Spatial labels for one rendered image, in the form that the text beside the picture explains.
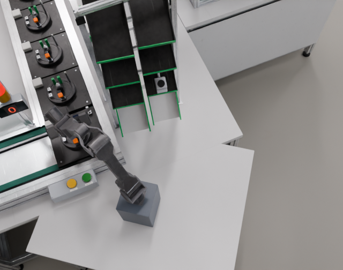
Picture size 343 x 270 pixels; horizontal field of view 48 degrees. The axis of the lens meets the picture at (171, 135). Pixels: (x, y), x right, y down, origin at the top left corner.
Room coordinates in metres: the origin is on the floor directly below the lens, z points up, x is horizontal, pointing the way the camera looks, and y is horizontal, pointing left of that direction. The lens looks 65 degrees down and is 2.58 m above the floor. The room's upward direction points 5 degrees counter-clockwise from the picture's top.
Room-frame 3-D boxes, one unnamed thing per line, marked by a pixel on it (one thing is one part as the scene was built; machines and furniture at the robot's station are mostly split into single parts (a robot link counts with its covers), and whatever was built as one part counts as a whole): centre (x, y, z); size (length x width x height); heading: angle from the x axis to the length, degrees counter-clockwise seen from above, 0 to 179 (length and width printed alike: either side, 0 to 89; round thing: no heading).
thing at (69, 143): (0.79, 0.44, 0.98); 0.14 x 0.14 x 0.02
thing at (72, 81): (1.04, 0.52, 1.01); 0.24 x 0.24 x 0.13; 18
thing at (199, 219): (0.50, 0.15, 0.84); 0.90 x 0.70 x 0.03; 72
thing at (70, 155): (0.79, 0.44, 0.96); 0.24 x 0.24 x 0.02; 18
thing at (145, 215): (0.45, 0.16, 0.96); 0.14 x 0.14 x 0.20; 72
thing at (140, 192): (0.45, 0.17, 1.15); 0.09 x 0.07 x 0.06; 134
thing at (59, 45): (1.27, 0.60, 1.01); 0.24 x 0.24 x 0.13; 18
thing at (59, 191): (0.56, 0.46, 0.93); 0.21 x 0.07 x 0.06; 108
